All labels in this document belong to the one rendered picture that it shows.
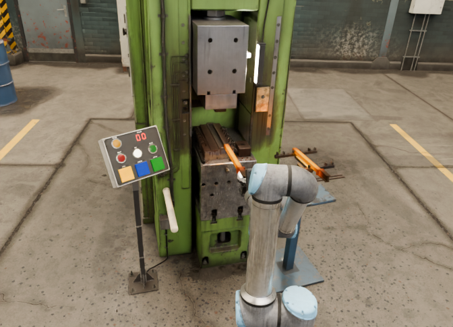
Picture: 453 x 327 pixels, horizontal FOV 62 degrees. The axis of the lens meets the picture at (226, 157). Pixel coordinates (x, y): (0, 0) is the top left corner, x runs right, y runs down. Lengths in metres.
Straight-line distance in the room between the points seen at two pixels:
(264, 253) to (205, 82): 1.17
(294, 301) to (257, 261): 0.26
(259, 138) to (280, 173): 1.35
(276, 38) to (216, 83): 0.49
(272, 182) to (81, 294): 1.94
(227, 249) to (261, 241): 1.48
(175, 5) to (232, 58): 0.43
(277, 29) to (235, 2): 0.32
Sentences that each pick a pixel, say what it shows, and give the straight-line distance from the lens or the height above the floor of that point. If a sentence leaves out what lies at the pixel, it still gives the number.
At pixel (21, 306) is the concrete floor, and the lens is 3.04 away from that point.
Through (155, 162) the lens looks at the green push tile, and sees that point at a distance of 2.27.
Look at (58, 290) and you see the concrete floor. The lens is 3.05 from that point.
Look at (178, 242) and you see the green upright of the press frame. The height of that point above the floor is 0.13.
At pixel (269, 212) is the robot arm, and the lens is 1.41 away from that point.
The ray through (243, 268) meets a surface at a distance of 3.03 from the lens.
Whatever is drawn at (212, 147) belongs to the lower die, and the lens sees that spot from 2.51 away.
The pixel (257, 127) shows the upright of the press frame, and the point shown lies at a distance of 2.66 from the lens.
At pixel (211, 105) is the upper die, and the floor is 1.30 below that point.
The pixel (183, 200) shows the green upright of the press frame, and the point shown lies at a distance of 2.81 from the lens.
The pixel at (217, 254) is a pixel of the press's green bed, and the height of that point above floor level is 0.13.
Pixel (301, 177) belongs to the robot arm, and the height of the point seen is 1.43.
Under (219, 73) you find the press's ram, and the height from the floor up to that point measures 1.50.
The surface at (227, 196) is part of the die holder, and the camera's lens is 2.62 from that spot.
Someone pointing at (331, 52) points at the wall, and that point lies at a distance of 8.76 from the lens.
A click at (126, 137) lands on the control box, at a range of 2.23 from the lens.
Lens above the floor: 2.12
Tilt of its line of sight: 28 degrees down
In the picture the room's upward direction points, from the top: 2 degrees clockwise
